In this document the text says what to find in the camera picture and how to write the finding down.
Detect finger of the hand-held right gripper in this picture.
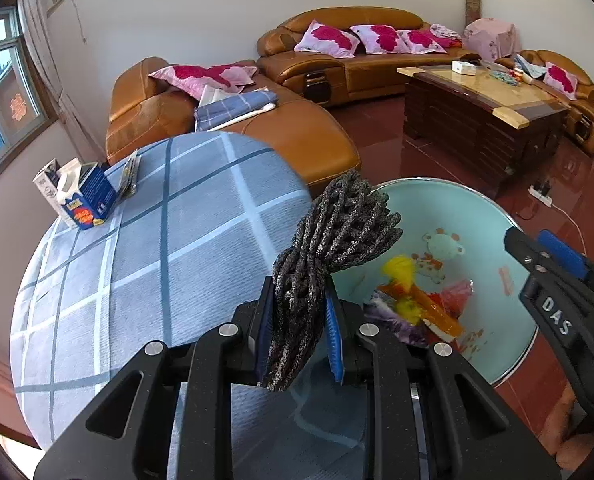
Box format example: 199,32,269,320
537,230,592,281
504,227,594,321

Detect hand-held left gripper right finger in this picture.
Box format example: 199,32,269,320
325,287,562,480

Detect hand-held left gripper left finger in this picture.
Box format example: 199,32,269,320
33,275,278,480

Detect purple snack wrapper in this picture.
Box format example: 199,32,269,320
364,292,430,346

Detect light blue enamel basin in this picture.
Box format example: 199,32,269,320
327,177,540,387

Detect red foam net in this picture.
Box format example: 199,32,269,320
442,282,475,318

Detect yellow wrapper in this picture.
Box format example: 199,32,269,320
384,255,425,323

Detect orange snack packet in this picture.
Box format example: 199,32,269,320
377,282,465,338

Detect dark grey rope bundle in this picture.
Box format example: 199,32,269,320
264,170,403,392

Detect person's right hand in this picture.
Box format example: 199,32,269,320
546,387,594,476

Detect white power strip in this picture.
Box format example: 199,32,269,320
528,182,555,206

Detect dark wooden coffee table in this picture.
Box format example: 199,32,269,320
397,64,570,198

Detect blue plaid tablecloth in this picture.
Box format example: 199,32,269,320
10,132,368,461

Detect brown leather armchair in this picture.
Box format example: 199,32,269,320
497,49,594,153

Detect pink floral pillow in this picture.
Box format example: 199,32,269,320
148,60,259,101
294,20,360,57
396,29,448,54
349,24,410,54
543,61,578,100

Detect light blue cloth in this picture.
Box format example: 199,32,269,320
514,54,548,80

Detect brown leather chaise sofa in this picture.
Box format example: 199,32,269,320
106,57,362,196

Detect pink cloth cover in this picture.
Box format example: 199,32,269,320
464,17,520,63

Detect striped foil packet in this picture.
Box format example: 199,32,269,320
118,149,140,196

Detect blue milk carton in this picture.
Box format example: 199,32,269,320
57,157,118,231

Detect pink floral folded cloth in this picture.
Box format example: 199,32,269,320
429,22,464,48

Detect blue plaid folded sheet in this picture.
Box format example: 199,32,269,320
194,89,278,132

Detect brown leather three-seat sofa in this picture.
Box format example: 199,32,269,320
256,7,480,108

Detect white folded cloth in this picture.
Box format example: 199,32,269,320
197,84,238,108

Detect white black carton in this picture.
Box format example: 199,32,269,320
33,158,60,206

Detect window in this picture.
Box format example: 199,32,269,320
0,7,53,201

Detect pale pink curtain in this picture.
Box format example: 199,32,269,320
14,0,105,161

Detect white power cable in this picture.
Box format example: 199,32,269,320
552,202,590,256

